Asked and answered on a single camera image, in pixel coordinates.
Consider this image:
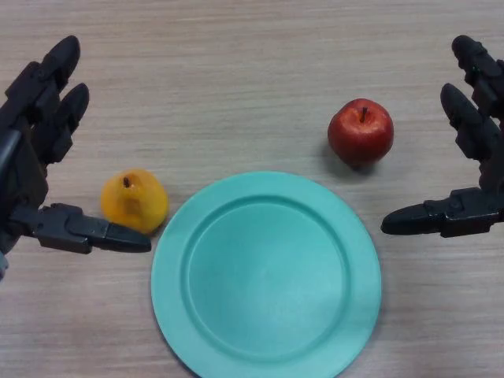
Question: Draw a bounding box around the yellow pear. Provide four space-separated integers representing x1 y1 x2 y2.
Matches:
99 168 169 236

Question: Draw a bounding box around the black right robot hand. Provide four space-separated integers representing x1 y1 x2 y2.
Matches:
380 35 504 239

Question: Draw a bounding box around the red apple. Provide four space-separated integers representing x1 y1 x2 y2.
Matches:
327 98 395 169

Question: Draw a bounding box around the green round plate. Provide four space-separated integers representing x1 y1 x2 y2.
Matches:
150 170 383 378

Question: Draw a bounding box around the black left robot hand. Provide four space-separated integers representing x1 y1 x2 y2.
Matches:
0 35 153 257

